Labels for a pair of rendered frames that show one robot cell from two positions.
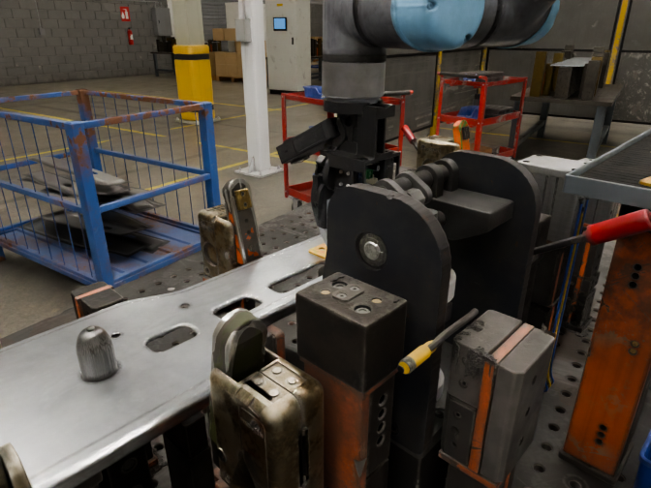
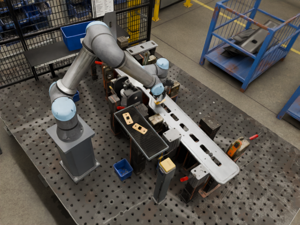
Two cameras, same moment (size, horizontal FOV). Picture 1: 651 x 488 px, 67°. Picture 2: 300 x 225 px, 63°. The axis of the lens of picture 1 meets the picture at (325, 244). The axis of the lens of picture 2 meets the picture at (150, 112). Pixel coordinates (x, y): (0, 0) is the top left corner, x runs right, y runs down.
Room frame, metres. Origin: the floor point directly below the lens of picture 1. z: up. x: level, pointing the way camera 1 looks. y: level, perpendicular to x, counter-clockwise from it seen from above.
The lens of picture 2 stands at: (0.71, -1.24, 2.30)
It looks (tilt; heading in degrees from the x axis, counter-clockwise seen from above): 49 degrees down; 97
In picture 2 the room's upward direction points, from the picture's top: 6 degrees clockwise
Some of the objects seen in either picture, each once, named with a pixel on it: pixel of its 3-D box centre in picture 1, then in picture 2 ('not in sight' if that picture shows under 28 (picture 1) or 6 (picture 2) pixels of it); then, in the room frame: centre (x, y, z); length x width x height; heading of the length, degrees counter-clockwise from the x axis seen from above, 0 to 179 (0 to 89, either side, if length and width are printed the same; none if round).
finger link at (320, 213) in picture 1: (327, 194); not in sight; (0.61, 0.00, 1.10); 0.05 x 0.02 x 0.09; 137
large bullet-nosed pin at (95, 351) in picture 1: (96, 355); not in sight; (0.39, 0.22, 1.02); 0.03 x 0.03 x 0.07
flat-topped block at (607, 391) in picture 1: (631, 329); (138, 151); (0.57, -0.42, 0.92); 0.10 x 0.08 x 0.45; 137
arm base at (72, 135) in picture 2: not in sight; (68, 126); (0.17, -0.49, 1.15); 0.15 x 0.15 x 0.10
